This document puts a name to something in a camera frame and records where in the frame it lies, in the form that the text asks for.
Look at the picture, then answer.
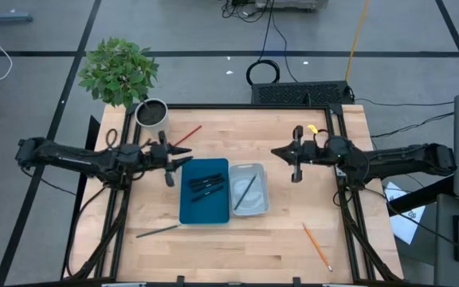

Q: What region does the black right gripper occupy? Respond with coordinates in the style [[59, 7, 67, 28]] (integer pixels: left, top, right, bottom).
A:
[[271, 125, 328, 183]]

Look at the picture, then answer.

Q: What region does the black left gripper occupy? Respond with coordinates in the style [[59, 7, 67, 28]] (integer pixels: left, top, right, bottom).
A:
[[149, 130, 194, 187]]

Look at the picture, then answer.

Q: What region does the red pencil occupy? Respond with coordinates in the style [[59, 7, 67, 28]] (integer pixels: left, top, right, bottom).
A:
[[172, 124, 203, 147]]

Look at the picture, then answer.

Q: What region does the dark reddish-brown pen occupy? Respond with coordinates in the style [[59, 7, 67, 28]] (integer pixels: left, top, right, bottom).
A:
[[190, 186, 225, 202]]

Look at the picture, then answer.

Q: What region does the black pencil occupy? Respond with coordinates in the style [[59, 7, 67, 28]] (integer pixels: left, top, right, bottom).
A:
[[233, 173, 258, 211]]

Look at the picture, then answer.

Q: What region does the white plant pot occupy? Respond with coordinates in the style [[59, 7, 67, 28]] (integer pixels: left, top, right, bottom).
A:
[[134, 98, 170, 139]]

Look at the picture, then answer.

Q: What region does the blue plastic bin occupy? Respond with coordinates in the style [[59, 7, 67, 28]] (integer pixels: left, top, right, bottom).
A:
[[178, 157, 231, 225]]

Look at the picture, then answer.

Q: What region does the black computer case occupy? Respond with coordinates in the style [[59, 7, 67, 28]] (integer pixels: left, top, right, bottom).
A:
[[250, 81, 354, 107]]

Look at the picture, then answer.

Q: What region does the grey pencil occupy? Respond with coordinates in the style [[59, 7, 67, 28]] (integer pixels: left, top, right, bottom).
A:
[[135, 224, 182, 239]]

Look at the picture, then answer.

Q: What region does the orange pencil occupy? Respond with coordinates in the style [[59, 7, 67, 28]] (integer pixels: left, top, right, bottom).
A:
[[301, 222, 333, 273]]

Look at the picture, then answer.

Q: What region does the green leafy plant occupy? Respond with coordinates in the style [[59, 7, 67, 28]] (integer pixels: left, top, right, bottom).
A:
[[77, 37, 161, 108]]

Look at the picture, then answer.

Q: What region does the white paper sheet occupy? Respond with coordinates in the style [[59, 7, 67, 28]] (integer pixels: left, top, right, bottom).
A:
[[384, 181, 428, 245]]

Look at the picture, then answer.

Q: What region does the grey box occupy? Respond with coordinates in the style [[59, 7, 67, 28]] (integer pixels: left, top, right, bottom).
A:
[[254, 0, 329, 11]]

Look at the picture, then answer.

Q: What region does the blue-grey table foot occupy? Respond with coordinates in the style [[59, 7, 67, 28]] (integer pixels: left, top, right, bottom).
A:
[[0, 0, 34, 24]]

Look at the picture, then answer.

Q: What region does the white plastic bin with handle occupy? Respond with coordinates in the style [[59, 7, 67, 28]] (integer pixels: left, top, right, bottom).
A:
[[228, 161, 271, 217]]

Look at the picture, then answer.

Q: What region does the coiled black cable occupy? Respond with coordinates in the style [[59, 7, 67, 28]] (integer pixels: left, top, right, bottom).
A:
[[245, 58, 281, 87]]

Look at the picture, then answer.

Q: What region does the black power cable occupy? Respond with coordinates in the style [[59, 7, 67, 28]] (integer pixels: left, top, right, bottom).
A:
[[352, 97, 456, 108], [371, 112, 456, 139]]

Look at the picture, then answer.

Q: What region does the yellow cable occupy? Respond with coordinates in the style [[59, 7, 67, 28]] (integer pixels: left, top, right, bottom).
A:
[[344, 0, 371, 83]]

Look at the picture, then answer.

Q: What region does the black cable bundle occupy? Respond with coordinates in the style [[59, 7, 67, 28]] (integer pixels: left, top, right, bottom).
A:
[[220, 0, 273, 24]]

